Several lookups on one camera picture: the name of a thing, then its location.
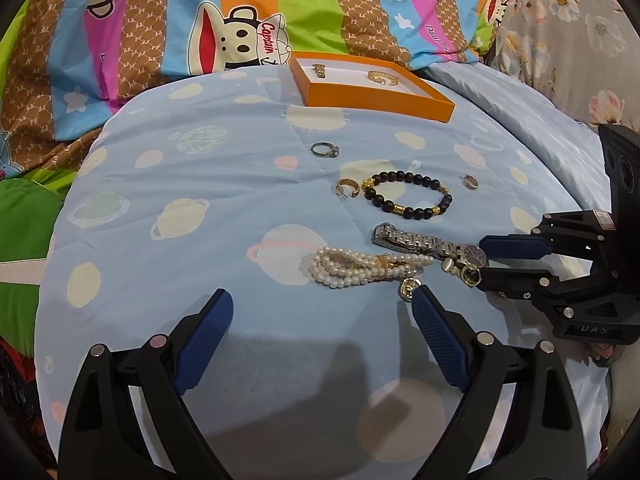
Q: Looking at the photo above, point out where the striped monkey print blanket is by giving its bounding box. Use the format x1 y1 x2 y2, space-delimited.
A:
0 0 521 361

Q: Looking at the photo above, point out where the pale blue leaf print sheet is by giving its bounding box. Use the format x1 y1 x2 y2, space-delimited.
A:
425 57 616 211

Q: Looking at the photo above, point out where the blue planet print blanket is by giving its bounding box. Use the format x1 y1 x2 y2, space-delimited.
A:
37 62 616 480

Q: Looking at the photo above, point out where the dark red cloth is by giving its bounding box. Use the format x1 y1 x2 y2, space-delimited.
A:
0 335 56 466

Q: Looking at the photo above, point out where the silver wristwatch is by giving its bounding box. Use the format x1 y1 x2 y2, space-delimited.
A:
372 222 489 268

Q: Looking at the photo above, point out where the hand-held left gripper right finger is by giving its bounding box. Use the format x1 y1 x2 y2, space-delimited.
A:
411 284 591 480

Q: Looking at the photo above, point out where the orange jewelry box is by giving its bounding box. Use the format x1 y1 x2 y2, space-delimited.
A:
290 51 457 123

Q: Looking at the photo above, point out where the grey floral cloth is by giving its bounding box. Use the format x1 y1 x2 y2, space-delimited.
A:
487 0 640 136

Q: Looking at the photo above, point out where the white pearl bracelet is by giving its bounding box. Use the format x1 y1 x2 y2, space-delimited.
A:
306 245 436 291

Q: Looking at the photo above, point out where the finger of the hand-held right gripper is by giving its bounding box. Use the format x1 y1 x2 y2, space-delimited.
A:
476 267 621 319
478 211 616 261

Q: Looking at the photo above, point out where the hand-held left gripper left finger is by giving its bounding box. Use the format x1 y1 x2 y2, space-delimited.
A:
59 288 236 480

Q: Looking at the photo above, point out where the black bead bracelet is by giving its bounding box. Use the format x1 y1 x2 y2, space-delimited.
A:
362 170 453 221

